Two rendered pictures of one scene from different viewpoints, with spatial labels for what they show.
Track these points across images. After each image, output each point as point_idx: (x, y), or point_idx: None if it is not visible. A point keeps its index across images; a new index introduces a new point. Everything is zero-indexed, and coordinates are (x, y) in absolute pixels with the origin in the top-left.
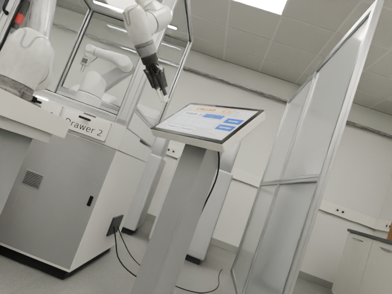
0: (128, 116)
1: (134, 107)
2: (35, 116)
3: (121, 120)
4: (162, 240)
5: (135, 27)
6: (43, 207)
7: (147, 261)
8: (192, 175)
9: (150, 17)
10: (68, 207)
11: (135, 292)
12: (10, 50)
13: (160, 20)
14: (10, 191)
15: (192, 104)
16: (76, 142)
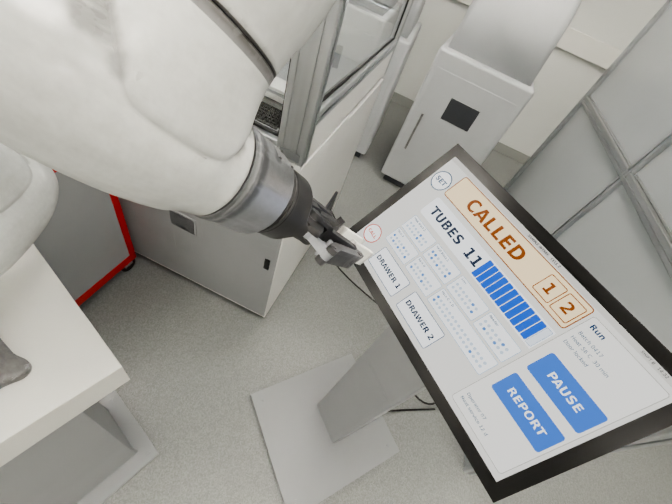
0: (300, 146)
1: (312, 123)
2: (6, 451)
3: (287, 152)
4: (359, 397)
5: (91, 185)
6: (210, 255)
7: (341, 393)
8: (416, 373)
9: (172, 55)
10: (241, 263)
11: (328, 403)
12: None
13: (276, 3)
14: (97, 424)
15: (462, 159)
16: None
